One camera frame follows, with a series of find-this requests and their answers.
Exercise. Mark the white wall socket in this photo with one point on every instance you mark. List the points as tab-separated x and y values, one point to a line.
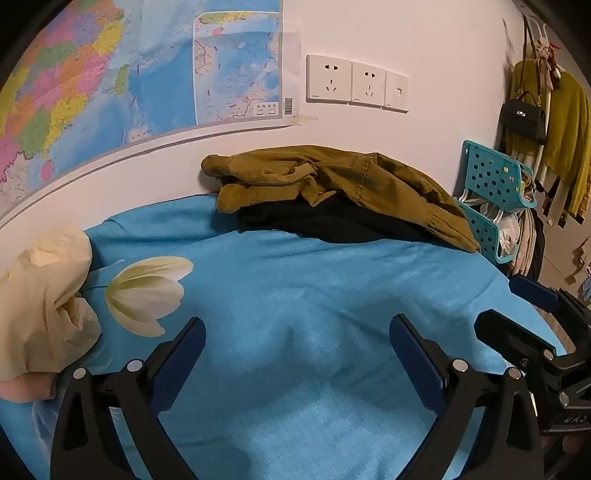
328	78
368	84

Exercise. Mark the black handbag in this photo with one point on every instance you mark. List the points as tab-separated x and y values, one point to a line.
521	120

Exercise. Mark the yellow-green hanging sweater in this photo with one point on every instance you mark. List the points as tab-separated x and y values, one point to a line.
568	129

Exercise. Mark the colourful wall map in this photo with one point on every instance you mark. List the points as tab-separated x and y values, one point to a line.
69	92

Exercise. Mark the blue flower print bedsheet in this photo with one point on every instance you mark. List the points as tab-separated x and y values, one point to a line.
300	300

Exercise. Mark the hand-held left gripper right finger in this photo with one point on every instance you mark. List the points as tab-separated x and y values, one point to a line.
415	364

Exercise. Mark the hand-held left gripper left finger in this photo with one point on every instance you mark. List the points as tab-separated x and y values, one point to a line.
184	355

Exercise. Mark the bundle of hanging clothes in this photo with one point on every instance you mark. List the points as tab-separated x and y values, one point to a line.
526	244

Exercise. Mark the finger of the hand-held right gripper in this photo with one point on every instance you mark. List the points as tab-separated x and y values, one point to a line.
531	290
503	332

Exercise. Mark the olive green jacket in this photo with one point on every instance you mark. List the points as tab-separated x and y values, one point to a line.
369	180

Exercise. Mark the teal plastic basket rack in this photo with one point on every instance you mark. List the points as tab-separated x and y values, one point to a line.
489	170

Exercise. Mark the black garment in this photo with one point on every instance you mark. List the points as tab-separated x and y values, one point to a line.
346	221

